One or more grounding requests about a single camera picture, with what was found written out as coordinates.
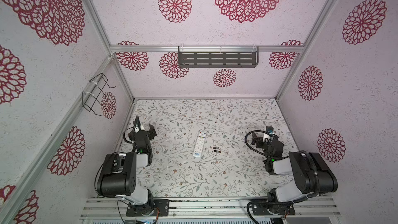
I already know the white remote control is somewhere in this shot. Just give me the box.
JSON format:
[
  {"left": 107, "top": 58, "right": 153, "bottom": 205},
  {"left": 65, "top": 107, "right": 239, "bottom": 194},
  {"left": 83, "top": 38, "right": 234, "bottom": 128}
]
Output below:
[{"left": 192, "top": 131, "right": 207, "bottom": 159}]

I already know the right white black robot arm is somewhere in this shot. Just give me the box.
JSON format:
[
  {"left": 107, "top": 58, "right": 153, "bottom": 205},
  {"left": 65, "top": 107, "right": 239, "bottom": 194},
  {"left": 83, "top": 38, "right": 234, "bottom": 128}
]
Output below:
[{"left": 244, "top": 130, "right": 338, "bottom": 206}]

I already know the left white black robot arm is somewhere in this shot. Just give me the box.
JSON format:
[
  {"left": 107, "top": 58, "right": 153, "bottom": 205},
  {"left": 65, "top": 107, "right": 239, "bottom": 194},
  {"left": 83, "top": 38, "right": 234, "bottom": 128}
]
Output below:
[{"left": 94, "top": 123, "right": 157, "bottom": 210}]

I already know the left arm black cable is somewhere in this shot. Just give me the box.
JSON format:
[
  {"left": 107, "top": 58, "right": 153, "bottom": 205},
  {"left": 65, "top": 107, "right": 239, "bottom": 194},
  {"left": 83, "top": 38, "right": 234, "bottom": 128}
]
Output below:
[{"left": 122, "top": 127, "right": 135, "bottom": 145}]

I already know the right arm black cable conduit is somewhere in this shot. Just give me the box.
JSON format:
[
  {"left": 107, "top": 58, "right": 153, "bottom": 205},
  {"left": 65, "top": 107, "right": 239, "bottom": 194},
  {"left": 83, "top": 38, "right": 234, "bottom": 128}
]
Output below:
[{"left": 244, "top": 130, "right": 321, "bottom": 198}]

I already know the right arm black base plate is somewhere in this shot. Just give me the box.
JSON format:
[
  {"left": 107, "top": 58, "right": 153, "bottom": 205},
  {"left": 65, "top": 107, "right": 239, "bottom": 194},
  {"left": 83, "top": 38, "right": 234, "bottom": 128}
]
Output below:
[{"left": 248, "top": 199, "right": 296, "bottom": 216}]

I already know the black wire wall basket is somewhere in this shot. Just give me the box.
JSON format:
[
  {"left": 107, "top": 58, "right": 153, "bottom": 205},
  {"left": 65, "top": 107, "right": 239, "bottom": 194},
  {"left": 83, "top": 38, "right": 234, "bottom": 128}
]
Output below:
[{"left": 81, "top": 73, "right": 116, "bottom": 116}]

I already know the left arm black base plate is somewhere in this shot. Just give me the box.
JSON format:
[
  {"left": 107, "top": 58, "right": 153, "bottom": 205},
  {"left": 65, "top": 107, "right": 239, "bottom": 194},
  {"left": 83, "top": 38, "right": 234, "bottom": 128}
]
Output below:
[{"left": 126, "top": 199, "right": 170, "bottom": 217}]

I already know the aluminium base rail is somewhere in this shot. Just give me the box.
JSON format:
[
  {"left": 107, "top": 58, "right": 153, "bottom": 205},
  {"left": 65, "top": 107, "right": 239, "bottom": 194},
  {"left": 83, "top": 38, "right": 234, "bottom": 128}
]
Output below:
[{"left": 78, "top": 196, "right": 342, "bottom": 220}]

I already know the grey slotted wall shelf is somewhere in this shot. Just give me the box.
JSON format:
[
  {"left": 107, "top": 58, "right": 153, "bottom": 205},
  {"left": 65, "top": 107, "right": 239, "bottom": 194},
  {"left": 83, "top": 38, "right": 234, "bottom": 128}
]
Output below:
[{"left": 177, "top": 47, "right": 259, "bottom": 68}]

